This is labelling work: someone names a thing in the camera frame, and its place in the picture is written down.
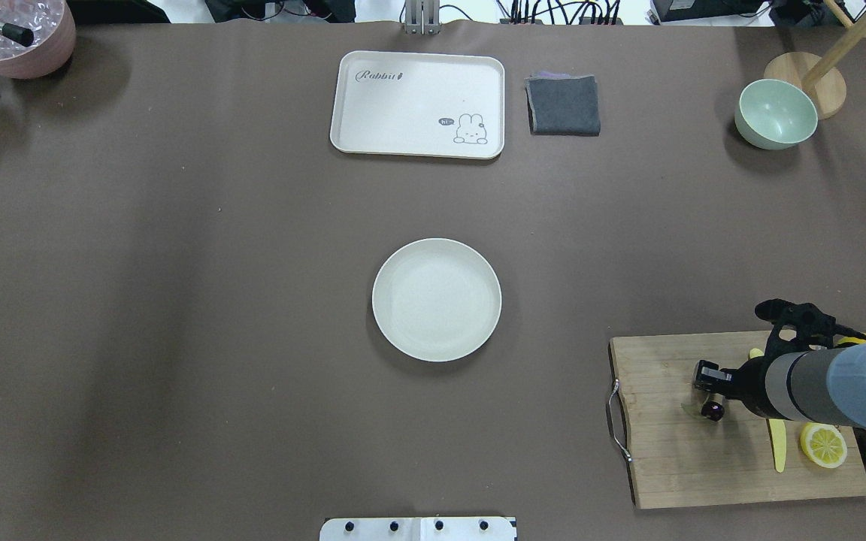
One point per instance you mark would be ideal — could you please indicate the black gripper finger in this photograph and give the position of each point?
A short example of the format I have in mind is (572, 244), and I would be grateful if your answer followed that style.
(709, 395)

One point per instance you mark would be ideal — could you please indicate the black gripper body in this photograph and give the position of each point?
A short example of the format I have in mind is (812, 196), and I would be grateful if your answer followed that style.
(749, 383)

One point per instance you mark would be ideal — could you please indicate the cream rabbit tray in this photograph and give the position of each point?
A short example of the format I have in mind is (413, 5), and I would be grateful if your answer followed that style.
(419, 104)

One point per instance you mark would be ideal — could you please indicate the yellow plastic knife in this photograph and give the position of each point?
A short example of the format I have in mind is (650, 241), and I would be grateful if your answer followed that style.
(778, 439)

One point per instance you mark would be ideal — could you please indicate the wooden cutting board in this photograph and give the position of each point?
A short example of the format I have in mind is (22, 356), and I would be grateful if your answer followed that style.
(682, 460)

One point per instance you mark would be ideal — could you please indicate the lemon half slice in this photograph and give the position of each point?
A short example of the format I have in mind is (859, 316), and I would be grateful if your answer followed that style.
(823, 445)

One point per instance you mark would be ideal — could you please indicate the mint green bowl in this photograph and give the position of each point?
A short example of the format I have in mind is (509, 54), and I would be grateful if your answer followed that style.
(775, 115)

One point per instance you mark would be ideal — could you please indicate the round white plate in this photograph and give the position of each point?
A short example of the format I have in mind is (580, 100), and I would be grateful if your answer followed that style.
(436, 300)

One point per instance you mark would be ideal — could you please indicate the wooden mug tree stand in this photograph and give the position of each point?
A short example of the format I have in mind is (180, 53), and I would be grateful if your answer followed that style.
(818, 77)

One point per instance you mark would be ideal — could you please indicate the folded grey cloth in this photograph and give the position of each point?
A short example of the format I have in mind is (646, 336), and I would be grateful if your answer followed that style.
(563, 105)

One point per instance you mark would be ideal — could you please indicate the pink bowl of ice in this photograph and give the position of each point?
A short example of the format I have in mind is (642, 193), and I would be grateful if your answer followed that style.
(36, 38)

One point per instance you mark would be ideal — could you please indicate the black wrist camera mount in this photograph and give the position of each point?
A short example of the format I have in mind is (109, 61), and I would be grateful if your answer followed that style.
(799, 328)

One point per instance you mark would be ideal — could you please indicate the white pillar with base plate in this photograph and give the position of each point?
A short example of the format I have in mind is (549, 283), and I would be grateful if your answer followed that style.
(420, 528)

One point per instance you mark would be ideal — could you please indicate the aluminium frame post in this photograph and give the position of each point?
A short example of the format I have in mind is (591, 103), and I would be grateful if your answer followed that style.
(421, 17)

